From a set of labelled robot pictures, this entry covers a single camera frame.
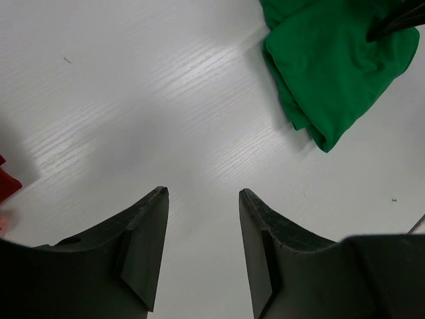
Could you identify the green t shirt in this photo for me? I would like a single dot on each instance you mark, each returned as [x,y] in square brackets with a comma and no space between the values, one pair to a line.
[328,75]

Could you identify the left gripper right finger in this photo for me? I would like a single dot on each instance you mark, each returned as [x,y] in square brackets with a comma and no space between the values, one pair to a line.
[294,273]

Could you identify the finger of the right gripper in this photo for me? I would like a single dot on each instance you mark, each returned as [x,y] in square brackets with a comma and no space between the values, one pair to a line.
[408,14]

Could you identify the pink folded t shirt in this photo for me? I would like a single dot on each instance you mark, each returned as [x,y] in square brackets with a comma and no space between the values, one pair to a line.
[4,225]

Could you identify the red folded t shirt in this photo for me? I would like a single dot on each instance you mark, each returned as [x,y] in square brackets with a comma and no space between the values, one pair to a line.
[8,185]

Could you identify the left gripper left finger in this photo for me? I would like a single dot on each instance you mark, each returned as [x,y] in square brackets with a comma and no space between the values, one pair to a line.
[110,270]

